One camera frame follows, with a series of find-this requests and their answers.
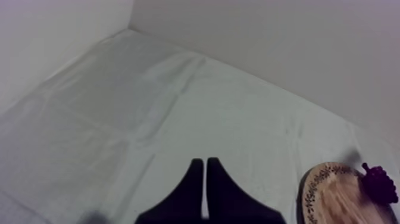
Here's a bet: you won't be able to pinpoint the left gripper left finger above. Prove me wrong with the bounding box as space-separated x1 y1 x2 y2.
134 158 205 224

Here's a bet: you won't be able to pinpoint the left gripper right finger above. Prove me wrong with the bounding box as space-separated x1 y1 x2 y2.
206 157 288 224

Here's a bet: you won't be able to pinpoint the round wooden board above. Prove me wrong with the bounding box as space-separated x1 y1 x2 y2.
296 161 400 224

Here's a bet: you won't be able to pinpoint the purple toy grapes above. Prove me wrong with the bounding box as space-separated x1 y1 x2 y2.
361 162 399 206

